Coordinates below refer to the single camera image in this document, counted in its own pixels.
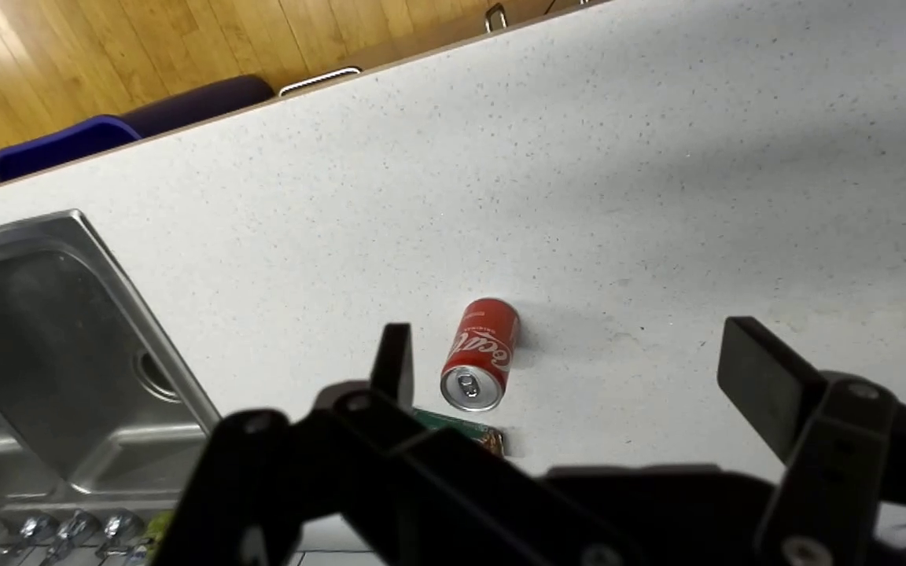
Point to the stainless steel sink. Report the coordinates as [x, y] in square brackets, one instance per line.
[44, 357]

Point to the blue chair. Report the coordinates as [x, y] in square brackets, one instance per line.
[61, 146]

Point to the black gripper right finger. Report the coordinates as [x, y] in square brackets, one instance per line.
[770, 379]

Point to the red soda can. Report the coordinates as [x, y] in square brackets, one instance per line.
[482, 348]

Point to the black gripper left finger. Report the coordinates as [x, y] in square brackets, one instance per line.
[395, 362]

